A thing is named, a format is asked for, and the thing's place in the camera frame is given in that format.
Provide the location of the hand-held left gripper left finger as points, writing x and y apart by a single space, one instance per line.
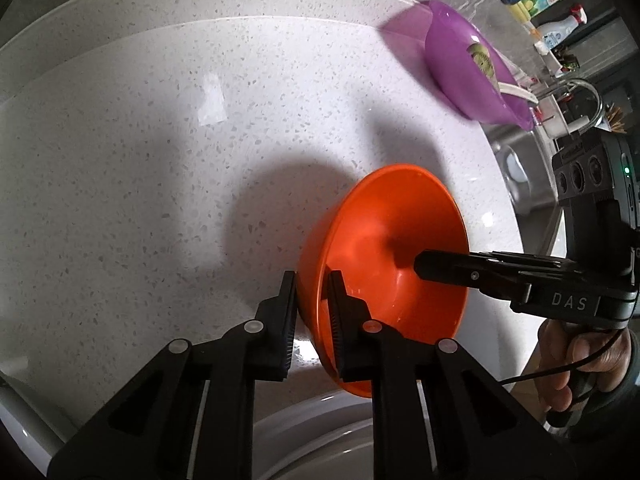
289 330

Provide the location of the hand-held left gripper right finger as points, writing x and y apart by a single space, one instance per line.
334 330

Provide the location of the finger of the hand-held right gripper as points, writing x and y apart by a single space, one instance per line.
450 267

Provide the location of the orange plastic bowl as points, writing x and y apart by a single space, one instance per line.
400 220

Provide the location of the person's right hand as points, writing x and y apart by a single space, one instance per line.
560 355

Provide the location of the steel sink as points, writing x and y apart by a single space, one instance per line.
520 170

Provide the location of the white ceramic dish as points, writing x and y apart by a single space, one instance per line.
310 440

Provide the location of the wooden chopsticks bundle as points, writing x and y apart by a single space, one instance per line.
614 120

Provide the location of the chrome faucet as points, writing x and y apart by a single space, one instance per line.
595 91

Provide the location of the white spoon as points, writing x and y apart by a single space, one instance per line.
517 92

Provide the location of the purple plastic bowl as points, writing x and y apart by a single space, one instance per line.
465 75

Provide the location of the white spray bottle red trigger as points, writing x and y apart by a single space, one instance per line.
560 31

